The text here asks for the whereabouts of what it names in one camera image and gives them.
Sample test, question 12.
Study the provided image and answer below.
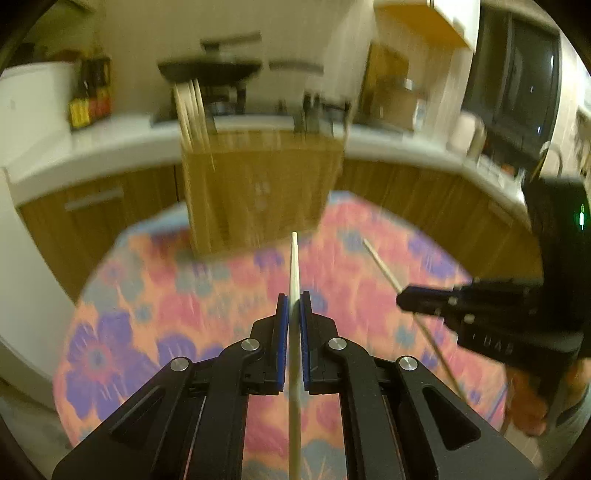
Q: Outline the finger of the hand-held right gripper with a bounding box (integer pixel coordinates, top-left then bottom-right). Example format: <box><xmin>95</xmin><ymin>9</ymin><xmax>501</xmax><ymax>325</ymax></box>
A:
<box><xmin>396</xmin><ymin>276</ymin><xmax>549</xmax><ymax>334</ymax></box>

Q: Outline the person's right hand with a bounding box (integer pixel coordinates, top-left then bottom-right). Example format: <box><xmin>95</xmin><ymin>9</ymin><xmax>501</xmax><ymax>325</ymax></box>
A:
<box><xmin>507</xmin><ymin>367</ymin><xmax>557</xmax><ymax>438</ymax></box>

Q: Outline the gas stove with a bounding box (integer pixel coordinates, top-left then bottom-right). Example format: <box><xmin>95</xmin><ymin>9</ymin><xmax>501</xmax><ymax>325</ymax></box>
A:
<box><xmin>151</xmin><ymin>85</ymin><xmax>251</xmax><ymax>128</ymax></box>

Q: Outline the silver cabinet handle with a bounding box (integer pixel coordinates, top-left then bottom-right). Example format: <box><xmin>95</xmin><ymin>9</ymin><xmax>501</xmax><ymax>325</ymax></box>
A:
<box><xmin>64</xmin><ymin>186</ymin><xmax>126</xmax><ymax>213</ymax></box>

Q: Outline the yellow label sauce bottle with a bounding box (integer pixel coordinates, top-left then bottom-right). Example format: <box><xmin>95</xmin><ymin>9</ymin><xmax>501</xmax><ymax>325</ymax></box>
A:
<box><xmin>69</xmin><ymin>78</ymin><xmax>92</xmax><ymax>131</ymax></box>

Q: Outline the yellow wall cabinet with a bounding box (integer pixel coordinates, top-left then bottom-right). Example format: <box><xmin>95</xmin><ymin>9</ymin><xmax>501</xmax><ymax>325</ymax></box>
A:
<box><xmin>373</xmin><ymin>0</ymin><xmax>482</xmax><ymax>52</ymax></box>

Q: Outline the floral quilted tablecloth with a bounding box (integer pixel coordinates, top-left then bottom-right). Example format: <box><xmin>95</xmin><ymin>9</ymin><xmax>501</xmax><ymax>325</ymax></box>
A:
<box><xmin>53</xmin><ymin>191</ymin><xmax>513</xmax><ymax>480</ymax></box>

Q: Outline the black microwave oven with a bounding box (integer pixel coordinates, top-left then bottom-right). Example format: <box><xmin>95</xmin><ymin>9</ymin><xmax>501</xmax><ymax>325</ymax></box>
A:
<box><xmin>462</xmin><ymin>11</ymin><xmax>563</xmax><ymax>158</ymax></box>

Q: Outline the tan plastic utensil basket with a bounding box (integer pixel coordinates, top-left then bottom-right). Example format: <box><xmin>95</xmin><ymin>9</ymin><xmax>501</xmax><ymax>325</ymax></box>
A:
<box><xmin>180</xmin><ymin>130</ymin><xmax>345</xmax><ymax>257</ymax></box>

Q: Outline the white kitchen countertop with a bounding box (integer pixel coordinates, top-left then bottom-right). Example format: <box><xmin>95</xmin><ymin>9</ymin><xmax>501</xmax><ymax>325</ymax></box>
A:
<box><xmin>4</xmin><ymin>113</ymin><xmax>533</xmax><ymax>214</ymax></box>

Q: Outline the white box appliance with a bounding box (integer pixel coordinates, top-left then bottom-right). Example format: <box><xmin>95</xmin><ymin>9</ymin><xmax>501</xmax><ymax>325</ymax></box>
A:
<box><xmin>0</xmin><ymin>61</ymin><xmax>79</xmax><ymax>160</ymax></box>

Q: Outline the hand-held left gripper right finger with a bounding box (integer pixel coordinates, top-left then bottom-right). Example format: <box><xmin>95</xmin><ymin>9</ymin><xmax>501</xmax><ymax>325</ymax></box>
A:
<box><xmin>298</xmin><ymin>290</ymin><xmax>539</xmax><ymax>480</ymax></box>

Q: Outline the person's right forearm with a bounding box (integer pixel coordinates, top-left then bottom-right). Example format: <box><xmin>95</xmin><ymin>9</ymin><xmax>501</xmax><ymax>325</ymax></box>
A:
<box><xmin>538</xmin><ymin>360</ymin><xmax>591</xmax><ymax>478</ymax></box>

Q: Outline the red label sauce bottle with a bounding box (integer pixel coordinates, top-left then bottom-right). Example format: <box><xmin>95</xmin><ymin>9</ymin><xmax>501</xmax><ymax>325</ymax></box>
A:
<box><xmin>89</xmin><ymin>55</ymin><xmax>114</xmax><ymax>121</ymax></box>

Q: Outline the black wok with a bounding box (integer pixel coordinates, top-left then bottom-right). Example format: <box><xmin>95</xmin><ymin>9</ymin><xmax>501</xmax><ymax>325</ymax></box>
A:
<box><xmin>158</xmin><ymin>58</ymin><xmax>262</xmax><ymax>88</ymax></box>

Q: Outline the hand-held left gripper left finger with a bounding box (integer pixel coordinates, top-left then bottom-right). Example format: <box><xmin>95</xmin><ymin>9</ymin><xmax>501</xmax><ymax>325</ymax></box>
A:
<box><xmin>52</xmin><ymin>292</ymin><xmax>290</xmax><ymax>480</ymax></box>

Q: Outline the metal faucet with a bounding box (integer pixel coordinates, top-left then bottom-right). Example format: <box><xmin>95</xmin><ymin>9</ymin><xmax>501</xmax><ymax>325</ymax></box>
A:
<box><xmin>534</xmin><ymin>141</ymin><xmax>565</xmax><ymax>182</ymax></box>

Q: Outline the wooden kitchen cabinet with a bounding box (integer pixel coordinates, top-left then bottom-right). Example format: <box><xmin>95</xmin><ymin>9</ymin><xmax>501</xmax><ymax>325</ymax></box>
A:
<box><xmin>17</xmin><ymin>154</ymin><xmax>546</xmax><ymax>306</ymax></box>

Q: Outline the wooden cutting board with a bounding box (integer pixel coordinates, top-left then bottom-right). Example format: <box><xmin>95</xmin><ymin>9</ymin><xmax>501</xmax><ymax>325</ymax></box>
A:
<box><xmin>361</xmin><ymin>43</ymin><xmax>409</xmax><ymax>126</ymax></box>

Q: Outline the white kettle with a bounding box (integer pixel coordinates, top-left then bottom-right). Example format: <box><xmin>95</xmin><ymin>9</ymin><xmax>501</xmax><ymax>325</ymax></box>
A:
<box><xmin>447</xmin><ymin>113</ymin><xmax>486</xmax><ymax>158</ymax></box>

